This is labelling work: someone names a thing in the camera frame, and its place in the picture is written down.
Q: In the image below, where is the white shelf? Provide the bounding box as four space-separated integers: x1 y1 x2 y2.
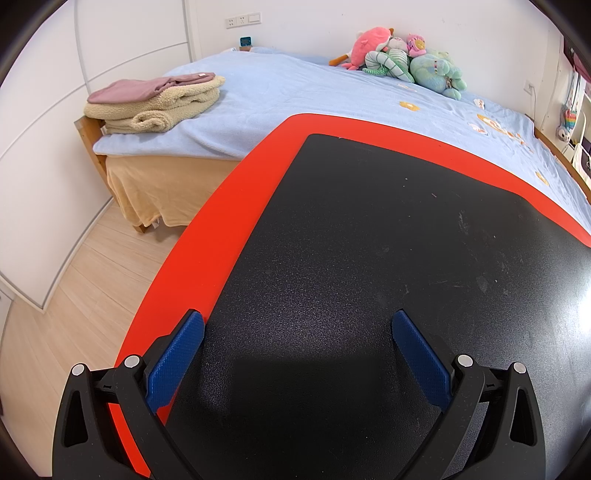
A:
554 37 591 185

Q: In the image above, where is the folded beige fleece blanket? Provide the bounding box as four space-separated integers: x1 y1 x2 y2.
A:
84 76 226 134

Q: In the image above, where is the green striped plush toy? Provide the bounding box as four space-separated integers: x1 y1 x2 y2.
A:
362 48 415 84

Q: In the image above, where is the white bag with black print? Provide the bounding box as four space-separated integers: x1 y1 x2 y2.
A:
571 142 591 177

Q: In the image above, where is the bed with light blue blanket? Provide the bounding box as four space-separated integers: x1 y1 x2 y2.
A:
92 46 591 222

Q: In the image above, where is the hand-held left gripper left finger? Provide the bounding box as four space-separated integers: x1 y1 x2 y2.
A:
52 308 206 480

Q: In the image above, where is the white wardrobe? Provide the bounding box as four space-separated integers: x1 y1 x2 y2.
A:
0 0 195 311

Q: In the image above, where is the folded pink cloth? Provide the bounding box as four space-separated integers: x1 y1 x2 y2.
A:
88 72 217 104

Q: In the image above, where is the beige bed sheet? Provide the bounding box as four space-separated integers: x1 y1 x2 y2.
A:
105 154 242 232

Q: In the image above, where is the pink plush toy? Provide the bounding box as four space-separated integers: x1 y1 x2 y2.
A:
330 26 393 71

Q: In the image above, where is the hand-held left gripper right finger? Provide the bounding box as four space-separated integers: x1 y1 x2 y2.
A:
392 308 548 480

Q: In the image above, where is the doll with pink flower hat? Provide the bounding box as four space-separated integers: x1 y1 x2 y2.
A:
405 33 428 59

